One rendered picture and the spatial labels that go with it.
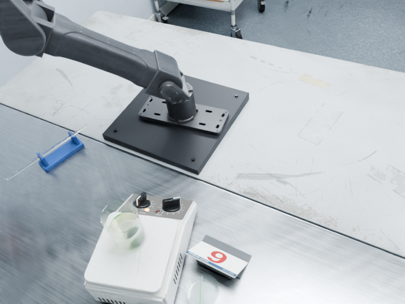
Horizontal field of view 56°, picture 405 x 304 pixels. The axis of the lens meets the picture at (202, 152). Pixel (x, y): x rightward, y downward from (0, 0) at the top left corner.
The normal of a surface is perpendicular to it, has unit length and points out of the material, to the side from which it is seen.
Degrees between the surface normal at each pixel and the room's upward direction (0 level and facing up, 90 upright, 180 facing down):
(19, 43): 92
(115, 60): 90
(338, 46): 0
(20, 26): 92
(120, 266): 0
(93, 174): 0
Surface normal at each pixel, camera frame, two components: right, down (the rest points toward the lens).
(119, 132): -0.11, -0.63
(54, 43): 0.23, 0.71
